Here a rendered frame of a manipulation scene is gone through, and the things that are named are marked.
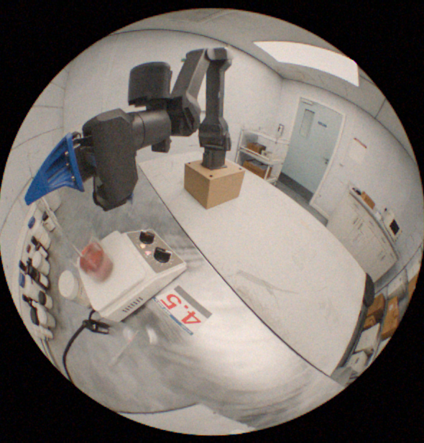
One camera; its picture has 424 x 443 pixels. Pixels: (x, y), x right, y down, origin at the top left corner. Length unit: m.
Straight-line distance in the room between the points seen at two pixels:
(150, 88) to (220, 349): 0.40
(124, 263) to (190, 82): 0.32
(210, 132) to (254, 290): 0.39
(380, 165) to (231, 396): 3.05
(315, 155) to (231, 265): 2.72
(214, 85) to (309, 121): 2.67
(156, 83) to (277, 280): 0.42
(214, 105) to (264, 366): 0.59
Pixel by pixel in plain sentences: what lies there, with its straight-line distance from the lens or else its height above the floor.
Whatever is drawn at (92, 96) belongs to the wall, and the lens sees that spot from 1.63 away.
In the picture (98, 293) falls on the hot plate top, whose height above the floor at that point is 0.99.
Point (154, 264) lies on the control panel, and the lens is 0.26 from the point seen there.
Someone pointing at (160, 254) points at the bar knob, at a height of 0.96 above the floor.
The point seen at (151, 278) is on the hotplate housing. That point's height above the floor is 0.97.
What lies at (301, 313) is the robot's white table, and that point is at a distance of 0.37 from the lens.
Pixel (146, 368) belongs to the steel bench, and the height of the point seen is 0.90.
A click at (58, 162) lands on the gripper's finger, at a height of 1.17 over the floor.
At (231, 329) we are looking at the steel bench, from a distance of 0.29.
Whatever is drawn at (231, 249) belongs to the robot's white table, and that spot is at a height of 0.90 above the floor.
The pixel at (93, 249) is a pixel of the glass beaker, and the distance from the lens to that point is 0.19.
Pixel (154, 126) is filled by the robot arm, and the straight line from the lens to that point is 0.19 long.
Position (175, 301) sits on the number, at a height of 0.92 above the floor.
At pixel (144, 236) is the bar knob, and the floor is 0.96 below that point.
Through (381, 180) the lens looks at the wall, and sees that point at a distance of 2.99.
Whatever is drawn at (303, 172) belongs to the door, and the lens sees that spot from 2.98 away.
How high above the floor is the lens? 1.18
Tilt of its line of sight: 45 degrees down
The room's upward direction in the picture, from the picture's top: 9 degrees clockwise
